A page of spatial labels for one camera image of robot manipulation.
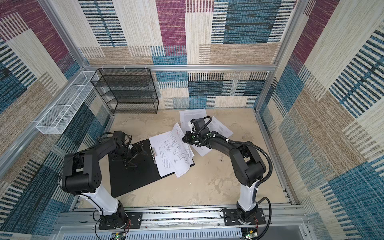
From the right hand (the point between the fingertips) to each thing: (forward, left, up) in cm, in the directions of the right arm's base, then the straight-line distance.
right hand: (182, 140), depth 91 cm
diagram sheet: (-4, +2, -8) cm, 9 cm away
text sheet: (+28, -1, -10) cm, 30 cm away
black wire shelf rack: (+39, +40, +8) cm, 56 cm away
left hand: (-7, +24, -6) cm, 26 cm away
